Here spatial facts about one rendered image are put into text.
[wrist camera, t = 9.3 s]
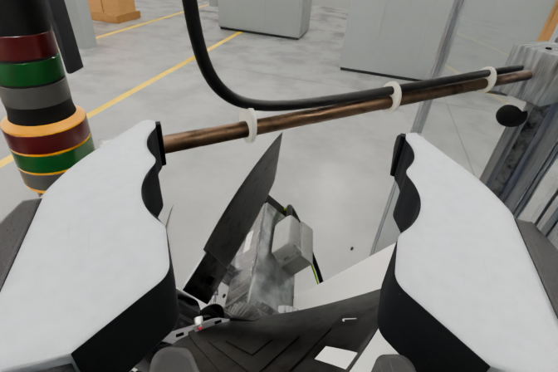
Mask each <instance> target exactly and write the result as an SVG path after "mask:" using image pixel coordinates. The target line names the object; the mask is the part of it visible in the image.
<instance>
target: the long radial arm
mask: <svg viewBox="0 0 558 372"><path fill-rule="evenodd" d="M284 218H286V217H285V216H284V215H283V214H281V213H280V212H279V211H277V210H276V209H275V208H274V207H273V206H272V205H271V204H269V203H264V204H263V206H262V209H261V211H260V213H259V214H258V216H257V219H256V221H255V222H254V224H253V225H252V228H251V230H250V231H249V233H248V235H247V236H246V238H245V240H244V242H243V243H242V245H241V247H240V248H239V250H238V253H237V259H236V262H235V266H234V269H233V273H232V279H231V282H230V286H229V289H228V295H227V299H226V302H225V306H224V307H225V308H226V309H229V307H230V306H232V307H233V306H234V304H235V303H237V304H238V303H239V302H241V303H243V302H244V301H245V302H246V303H248V302H250V304H253V305H254V306H255V305H256V304H257V301H259V302H261V303H262V302H264V303H265V304H268V305H269V306H270V307H272V308H273V309H275V310H276V311H278V307H279V306H293V297H294V283H295V275H291V274H290V273H289V272H287V271H285V270H284V269H283V268H282V267H281V263H280V262H279V261H278V260H277V259H276V258H275V256H274V255H273V254H272V243H273V237H274V231H275V226H276V225H277V224H278V223H279V222H280V221H281V220H283V219H284ZM256 308H257V307H256ZM257 309H258V308H257ZM258 310H260V309H258Z"/></svg>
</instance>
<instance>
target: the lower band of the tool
mask: <svg viewBox="0 0 558 372"><path fill-rule="evenodd" d="M75 107H76V112H75V114H74V115H72V116H71V117H69V118H67V119H65V120H62V121H59V122H56V123H54V124H49V125H40V126H20V125H14V124H12V123H10V122H9V121H8V120H7V117H6V116H5V117H4V118H3V119H2V121H1V123H0V126H1V128H2V130H3V131H4V132H5V133H8V134H10V135H16V136H25V137H32V136H43V135H52V134H55V133H59V132H62V131H64V130H68V129H70V128H72V127H74V126H76V125H78V124H80V123H81V122H82V121H83V120H84V119H85V117H86V113H85V110H84V109H83V108H81V107H80V106H78V105H75ZM90 135H91V134H90ZM90 135H89V136H88V137H87V139H85V140H84V141H83V142H81V143H80V144H78V145H76V146H74V147H72V148H69V149H66V150H62V151H59V152H55V153H51V154H20V153H17V152H15V151H13V150H12V152H14V153H16V154H20V155H23V156H30V157H41V156H48V155H54V154H60V153H64V152H66V151H69V150H72V149H74V148H76V147H78V146H80V145H82V144H84V143H85V142H86V141H87V140H88V139H89V137H90ZM20 170H21V169H20ZM67 170H68V169H66V170H63V171H59V172H55V173H48V174H35V173H29V172H26V171H23V170H22V172H24V173H27V174H34V175H50V174H60V173H64V172H66V171H67ZM28 188H29V187H28ZM29 189H30V190H31V191H34V192H37V193H45V192H46V191H41V190H36V189H33V188H29Z"/></svg>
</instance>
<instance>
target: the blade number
mask: <svg viewBox="0 0 558 372"><path fill-rule="evenodd" d="M363 315H364V313H358V314H348V315H341V316H340V317H339V318H338V319H337V320H336V321H335V323H334V324H333V326H356V324H357V323H358V322H359V320H360V319H361V317H362V316H363Z"/></svg>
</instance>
